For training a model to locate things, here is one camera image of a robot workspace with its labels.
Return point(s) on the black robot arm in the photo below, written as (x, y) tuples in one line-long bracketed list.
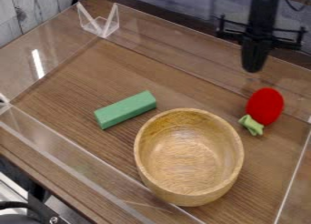
[(262, 18)]

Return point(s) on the red plush fruit green stem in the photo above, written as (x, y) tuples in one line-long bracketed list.
[(264, 110)]

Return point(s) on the black clamp mount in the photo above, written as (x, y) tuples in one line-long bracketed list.
[(29, 210)]

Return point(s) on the green rectangular block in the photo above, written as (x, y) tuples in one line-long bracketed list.
[(125, 109)]

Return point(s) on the wooden oval bowl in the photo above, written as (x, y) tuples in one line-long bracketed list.
[(189, 155)]

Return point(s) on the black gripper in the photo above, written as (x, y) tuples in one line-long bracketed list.
[(257, 47)]

